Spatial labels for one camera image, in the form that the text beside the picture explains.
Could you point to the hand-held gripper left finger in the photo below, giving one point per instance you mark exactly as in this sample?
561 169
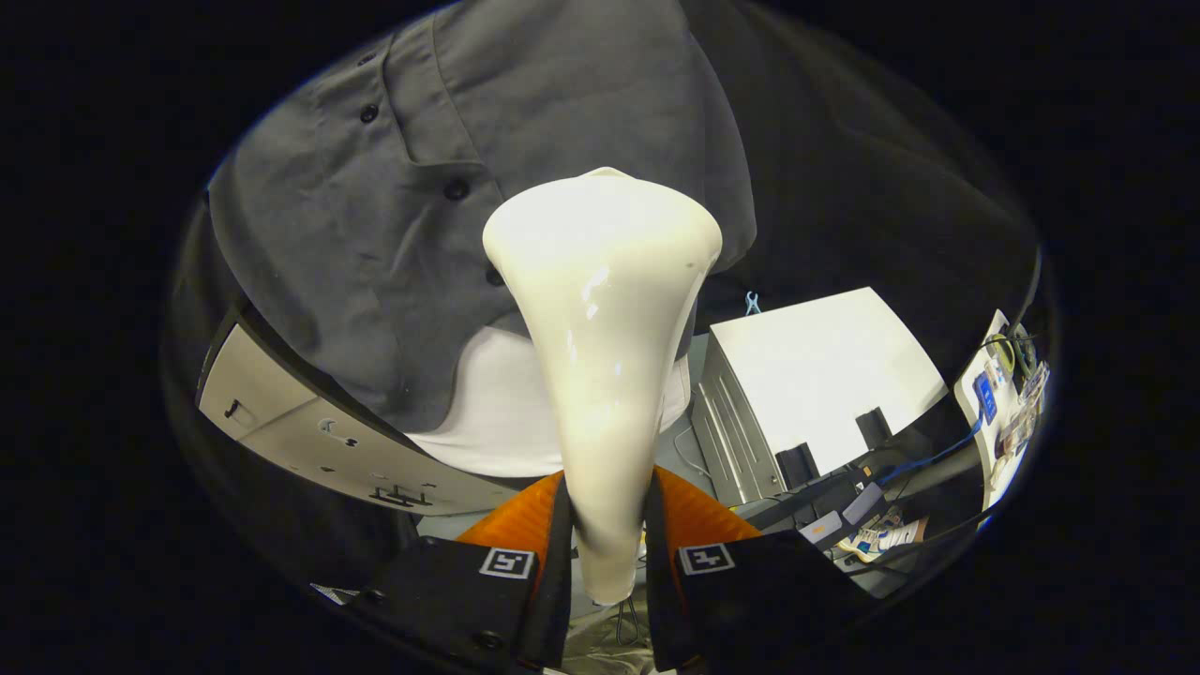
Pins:
561 562

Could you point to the black backdrop cloth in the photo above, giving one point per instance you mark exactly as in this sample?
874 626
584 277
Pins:
891 187

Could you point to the small blue box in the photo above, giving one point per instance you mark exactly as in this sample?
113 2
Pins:
984 396

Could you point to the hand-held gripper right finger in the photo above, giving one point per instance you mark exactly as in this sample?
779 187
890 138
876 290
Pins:
656 581

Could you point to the grey button shirt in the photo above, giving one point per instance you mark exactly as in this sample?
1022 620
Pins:
328 234

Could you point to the white ribbed cabinet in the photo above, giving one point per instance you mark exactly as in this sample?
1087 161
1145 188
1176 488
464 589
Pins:
825 366

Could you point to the grey drawer cabinet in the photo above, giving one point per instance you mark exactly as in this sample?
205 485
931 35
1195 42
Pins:
281 422

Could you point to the small black box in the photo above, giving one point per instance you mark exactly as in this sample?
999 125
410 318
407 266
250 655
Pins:
874 428
797 466

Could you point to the white garment steamer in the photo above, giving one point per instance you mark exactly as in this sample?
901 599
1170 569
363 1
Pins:
609 328

